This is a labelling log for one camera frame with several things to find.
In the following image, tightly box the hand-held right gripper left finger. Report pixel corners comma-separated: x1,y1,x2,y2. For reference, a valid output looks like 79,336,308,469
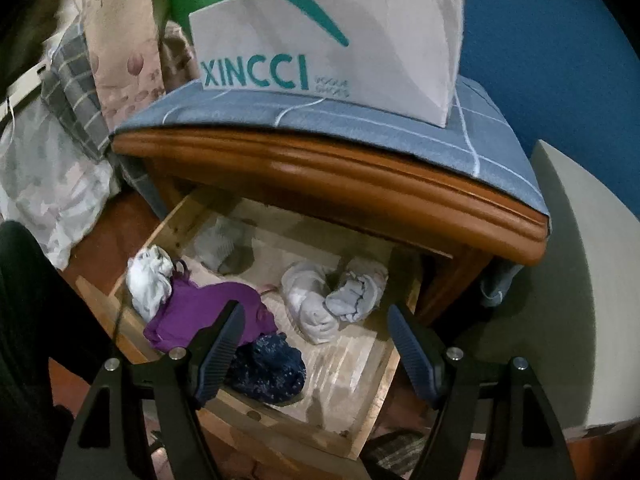
55,300,246,480

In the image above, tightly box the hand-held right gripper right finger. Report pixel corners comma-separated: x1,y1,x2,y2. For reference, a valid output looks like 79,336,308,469
387,302,576,480

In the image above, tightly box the purple underwear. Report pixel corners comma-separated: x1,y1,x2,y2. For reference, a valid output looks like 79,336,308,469
144,260,278,353

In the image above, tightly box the navy dotted underwear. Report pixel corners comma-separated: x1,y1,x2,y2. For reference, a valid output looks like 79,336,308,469
227,332,307,406

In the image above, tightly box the wooden drawer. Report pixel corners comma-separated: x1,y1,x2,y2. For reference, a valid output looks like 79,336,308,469
75,185,426,461

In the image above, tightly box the light grey underwear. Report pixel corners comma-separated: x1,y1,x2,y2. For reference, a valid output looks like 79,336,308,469
325,257,390,325

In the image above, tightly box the white underwear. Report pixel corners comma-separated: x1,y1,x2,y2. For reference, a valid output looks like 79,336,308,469
280,261,341,346
125,245,176,323

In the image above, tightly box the white shoe box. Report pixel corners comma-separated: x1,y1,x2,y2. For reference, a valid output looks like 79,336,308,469
188,0,466,128

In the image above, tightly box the plaid slipper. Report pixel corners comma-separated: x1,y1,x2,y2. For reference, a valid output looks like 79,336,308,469
360,430,431,476

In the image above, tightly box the grey box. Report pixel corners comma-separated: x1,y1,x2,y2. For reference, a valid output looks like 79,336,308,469
450,140,640,441

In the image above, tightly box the person's left leg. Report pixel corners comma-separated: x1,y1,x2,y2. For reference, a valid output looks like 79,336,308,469
0,220,126,480

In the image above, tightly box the white floral quilt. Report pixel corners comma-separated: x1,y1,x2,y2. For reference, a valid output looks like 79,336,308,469
0,95,121,271

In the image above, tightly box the blue checkered cloth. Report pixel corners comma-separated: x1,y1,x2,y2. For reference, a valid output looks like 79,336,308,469
109,76,551,308

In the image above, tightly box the tan cloth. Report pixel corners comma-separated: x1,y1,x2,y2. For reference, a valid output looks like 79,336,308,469
159,20,203,93

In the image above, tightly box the grey plaid pillow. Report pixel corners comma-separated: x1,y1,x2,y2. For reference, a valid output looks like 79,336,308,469
40,15,121,166

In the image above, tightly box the beige floral cloth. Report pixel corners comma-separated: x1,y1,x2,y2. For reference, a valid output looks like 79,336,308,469
82,0,168,133

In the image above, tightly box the blue foam mat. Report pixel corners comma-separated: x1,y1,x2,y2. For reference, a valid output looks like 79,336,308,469
340,0,640,161

